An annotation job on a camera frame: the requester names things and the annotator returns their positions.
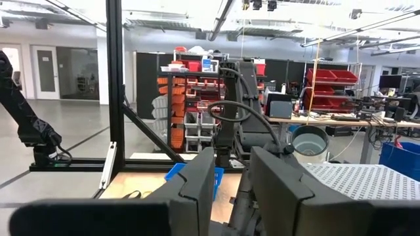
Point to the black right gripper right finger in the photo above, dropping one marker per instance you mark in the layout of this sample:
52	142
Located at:
282	203

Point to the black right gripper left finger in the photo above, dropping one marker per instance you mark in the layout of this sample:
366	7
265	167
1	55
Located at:
183	203

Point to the black background robot arm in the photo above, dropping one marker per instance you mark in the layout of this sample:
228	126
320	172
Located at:
19	108

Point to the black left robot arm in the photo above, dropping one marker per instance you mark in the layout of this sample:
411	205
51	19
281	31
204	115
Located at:
229	91

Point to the blue plastic basket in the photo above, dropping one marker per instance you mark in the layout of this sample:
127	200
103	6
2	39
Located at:
174	171

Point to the metal table in background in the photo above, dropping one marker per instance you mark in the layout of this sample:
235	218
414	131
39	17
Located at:
361	182

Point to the silver aluminium bar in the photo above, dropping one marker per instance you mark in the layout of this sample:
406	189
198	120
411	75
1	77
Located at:
108	167

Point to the black grey electronic box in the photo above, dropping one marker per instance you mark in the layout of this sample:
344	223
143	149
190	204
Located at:
280	109

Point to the wooden workbench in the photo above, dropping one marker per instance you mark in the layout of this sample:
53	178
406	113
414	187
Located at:
328	120

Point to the shelf rack with orange bins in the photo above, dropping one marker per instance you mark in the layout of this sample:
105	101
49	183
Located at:
178	108

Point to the blue plastic bin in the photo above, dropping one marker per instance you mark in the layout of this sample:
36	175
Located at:
400	160

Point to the rack with red bins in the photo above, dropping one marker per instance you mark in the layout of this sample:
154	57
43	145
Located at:
325	78

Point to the black computer monitor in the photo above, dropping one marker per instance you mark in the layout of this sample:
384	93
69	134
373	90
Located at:
390	81

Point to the white door with window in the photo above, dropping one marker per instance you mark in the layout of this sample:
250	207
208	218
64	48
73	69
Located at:
46	72

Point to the black aluminium rig frame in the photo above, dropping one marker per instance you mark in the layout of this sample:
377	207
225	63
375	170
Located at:
115	82

